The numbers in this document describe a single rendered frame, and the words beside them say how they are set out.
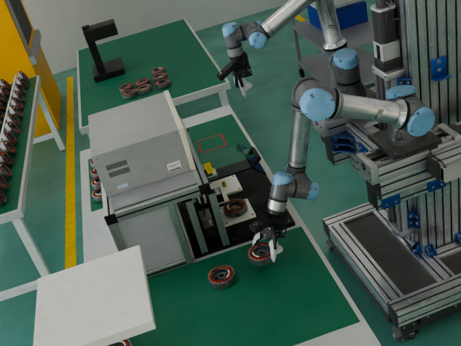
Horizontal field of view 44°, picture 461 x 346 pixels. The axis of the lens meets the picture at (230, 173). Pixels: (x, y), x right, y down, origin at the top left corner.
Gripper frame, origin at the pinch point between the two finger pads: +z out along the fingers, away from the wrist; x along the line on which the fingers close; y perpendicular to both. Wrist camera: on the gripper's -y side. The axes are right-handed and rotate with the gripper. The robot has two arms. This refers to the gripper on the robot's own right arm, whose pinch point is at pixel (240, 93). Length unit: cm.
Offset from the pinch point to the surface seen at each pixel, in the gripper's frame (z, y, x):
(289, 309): 40, -24, -110
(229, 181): 37.0, -19.6, -16.7
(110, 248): 40, -85, -32
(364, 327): 40, -3, -130
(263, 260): 33, -25, -87
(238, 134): 40, 0, 34
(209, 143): 40, -17, 35
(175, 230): 21, -54, -64
